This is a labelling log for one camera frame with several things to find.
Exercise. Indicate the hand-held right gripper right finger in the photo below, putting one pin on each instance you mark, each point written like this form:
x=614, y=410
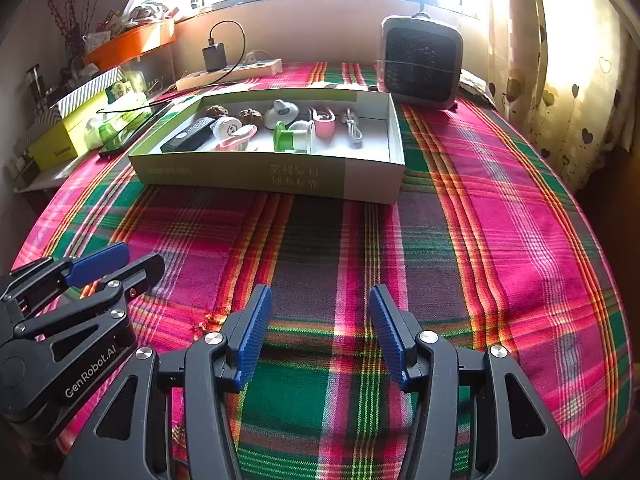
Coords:
x=390, y=335

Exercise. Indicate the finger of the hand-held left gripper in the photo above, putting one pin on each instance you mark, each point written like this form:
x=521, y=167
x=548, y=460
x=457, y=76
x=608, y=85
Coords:
x=100, y=262
x=145, y=270

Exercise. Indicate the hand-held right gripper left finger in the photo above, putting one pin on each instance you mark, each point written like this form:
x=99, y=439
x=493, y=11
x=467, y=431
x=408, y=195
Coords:
x=252, y=335

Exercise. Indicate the green white cardboard box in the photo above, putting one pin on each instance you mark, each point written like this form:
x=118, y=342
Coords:
x=240, y=175

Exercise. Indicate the black rectangular device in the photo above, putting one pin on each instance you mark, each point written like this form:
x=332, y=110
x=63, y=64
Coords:
x=187, y=136

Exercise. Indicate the brown walnut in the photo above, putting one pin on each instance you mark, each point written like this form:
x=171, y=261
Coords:
x=216, y=110
x=250, y=116

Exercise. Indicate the green white spool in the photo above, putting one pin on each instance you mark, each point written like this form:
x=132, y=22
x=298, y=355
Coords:
x=287, y=136

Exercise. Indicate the white panda-shaped gadget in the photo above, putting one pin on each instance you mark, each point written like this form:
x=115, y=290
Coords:
x=280, y=112

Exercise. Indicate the plaid blanket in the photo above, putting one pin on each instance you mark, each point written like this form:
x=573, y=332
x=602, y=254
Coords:
x=475, y=260

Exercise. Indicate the yellow-green box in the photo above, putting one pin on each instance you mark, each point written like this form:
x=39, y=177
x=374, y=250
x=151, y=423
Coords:
x=57, y=135

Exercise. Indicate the black phone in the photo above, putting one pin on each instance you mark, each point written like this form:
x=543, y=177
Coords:
x=127, y=130

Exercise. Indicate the green tissue pack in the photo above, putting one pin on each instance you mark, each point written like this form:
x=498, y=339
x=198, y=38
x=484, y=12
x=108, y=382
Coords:
x=117, y=117

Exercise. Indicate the striped box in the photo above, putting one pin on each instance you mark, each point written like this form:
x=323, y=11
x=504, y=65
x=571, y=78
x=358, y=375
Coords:
x=87, y=90

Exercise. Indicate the green label packet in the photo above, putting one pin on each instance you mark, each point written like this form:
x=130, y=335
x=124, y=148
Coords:
x=119, y=89

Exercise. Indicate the glass jar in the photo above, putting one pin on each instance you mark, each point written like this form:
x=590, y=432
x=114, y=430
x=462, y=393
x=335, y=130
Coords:
x=34, y=80

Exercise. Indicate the white power strip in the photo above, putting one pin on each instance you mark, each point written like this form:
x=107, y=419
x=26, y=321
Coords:
x=225, y=72

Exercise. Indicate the black charger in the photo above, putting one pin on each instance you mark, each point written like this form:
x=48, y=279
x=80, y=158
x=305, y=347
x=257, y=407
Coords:
x=212, y=57

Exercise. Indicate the orange tray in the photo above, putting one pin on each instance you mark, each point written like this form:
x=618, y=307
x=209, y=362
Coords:
x=132, y=40

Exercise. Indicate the red branch decoration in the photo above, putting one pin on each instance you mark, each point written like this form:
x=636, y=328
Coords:
x=70, y=10

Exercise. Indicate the beige pillow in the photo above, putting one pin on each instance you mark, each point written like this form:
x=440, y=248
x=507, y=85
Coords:
x=472, y=85

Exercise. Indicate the white plastic bag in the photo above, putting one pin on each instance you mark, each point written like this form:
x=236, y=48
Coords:
x=145, y=2

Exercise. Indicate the grey mini space heater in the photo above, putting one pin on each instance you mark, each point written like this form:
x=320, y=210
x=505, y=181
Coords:
x=420, y=62

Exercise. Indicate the heart print curtain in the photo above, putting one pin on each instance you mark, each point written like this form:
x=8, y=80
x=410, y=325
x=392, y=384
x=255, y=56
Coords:
x=565, y=60

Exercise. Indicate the black window latch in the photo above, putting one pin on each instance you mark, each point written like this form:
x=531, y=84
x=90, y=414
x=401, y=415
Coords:
x=427, y=1

